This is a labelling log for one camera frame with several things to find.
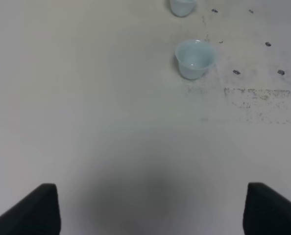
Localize blue porcelain teacup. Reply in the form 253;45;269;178
170;0;197;17
175;40;215;80

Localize near blue porcelain teacup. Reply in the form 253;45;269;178
175;40;215;80

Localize far blue porcelain teacup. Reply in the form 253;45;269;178
170;0;197;17

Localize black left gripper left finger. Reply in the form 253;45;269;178
0;183;61;235

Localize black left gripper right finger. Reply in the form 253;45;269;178
242;183;291;235

